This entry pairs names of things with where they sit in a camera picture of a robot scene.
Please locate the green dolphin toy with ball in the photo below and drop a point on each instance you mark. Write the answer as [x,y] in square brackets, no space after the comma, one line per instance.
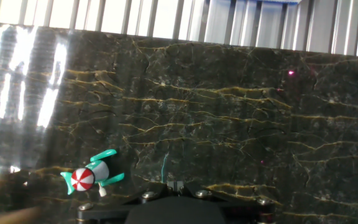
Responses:
[99,170]

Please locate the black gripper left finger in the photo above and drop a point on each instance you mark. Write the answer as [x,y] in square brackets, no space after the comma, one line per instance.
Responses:
[104,214]

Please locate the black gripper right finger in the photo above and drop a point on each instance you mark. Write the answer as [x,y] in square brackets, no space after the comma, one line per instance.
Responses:
[247,214]

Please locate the black marble pattern mat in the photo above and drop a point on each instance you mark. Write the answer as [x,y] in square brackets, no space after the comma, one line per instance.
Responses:
[213,124]

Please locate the person's bare hand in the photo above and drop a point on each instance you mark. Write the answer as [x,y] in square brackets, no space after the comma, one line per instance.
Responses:
[5,217]

